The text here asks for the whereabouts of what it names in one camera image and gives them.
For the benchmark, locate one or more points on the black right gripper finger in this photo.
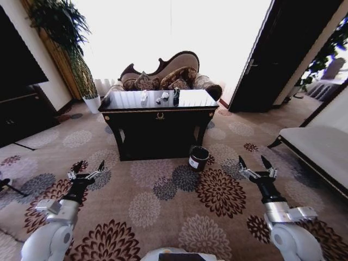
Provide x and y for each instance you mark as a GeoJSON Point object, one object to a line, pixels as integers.
{"type": "Point", "coordinates": [269, 168]}
{"type": "Point", "coordinates": [244, 169]}

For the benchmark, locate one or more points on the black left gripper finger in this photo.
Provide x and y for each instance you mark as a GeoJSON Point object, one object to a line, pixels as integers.
{"type": "Point", "coordinates": [74, 172]}
{"type": "Point", "coordinates": [98, 171]}

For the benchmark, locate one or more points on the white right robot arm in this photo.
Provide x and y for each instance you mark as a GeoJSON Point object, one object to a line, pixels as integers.
{"type": "Point", "coordinates": [285, 236]}

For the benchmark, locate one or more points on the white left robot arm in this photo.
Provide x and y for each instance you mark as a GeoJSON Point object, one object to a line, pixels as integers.
{"type": "Point", "coordinates": [50, 236]}

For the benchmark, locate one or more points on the black trash bin white label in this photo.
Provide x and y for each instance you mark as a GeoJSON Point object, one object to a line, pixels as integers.
{"type": "Point", "coordinates": [198, 163]}

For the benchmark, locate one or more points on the white upholstered bench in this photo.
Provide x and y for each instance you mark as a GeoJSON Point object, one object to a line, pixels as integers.
{"type": "Point", "coordinates": [318, 144]}

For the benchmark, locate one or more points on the black tripod leg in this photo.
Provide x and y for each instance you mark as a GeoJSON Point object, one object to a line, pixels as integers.
{"type": "Point", "coordinates": [12, 187]}

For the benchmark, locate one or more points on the white ribbed plant pot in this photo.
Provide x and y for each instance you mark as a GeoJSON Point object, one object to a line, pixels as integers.
{"type": "Point", "coordinates": [92, 104]}

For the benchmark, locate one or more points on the dark wooden television cabinet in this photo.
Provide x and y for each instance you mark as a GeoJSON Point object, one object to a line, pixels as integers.
{"type": "Point", "coordinates": [24, 117]}

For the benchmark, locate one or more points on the black glossy table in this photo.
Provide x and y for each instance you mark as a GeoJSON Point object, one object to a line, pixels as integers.
{"type": "Point", "coordinates": [163, 133]}

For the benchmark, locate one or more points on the small grey crumpled wrapper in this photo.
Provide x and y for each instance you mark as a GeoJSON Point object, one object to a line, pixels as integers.
{"type": "Point", "coordinates": [158, 101]}

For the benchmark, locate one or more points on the black drink can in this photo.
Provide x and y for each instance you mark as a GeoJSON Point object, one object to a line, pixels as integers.
{"type": "Point", "coordinates": [176, 96]}

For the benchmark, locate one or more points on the flat white crumpled paper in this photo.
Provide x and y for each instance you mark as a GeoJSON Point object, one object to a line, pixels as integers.
{"type": "Point", "coordinates": [164, 95]}

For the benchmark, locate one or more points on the dark patterned square cushion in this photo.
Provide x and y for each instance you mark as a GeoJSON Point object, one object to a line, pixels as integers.
{"type": "Point", "coordinates": [146, 81]}

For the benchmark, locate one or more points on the white robot front shell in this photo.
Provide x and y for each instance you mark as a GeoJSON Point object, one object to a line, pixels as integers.
{"type": "Point", "coordinates": [179, 254]}

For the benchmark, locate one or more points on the dark wooden door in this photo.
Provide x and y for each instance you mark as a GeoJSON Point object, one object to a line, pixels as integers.
{"type": "Point", "coordinates": [272, 54]}

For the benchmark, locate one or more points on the golden patterned curtain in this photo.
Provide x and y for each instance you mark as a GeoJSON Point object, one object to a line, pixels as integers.
{"type": "Point", "coordinates": [58, 58]}

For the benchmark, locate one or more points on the large brown patterned cushion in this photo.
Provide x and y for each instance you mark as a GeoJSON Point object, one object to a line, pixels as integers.
{"type": "Point", "coordinates": [178, 74]}

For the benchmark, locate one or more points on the carved beige chaise sofa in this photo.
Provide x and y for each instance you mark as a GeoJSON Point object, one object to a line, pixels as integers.
{"type": "Point", "coordinates": [185, 59]}

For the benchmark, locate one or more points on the black flat television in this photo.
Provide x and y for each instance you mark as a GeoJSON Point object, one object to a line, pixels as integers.
{"type": "Point", "coordinates": [16, 59]}

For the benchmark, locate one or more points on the leafy green indoor tree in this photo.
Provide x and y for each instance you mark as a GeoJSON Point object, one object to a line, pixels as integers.
{"type": "Point", "coordinates": [324, 51]}

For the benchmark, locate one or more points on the tall green potted plant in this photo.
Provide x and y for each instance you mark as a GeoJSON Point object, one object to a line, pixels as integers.
{"type": "Point", "coordinates": [65, 30]}

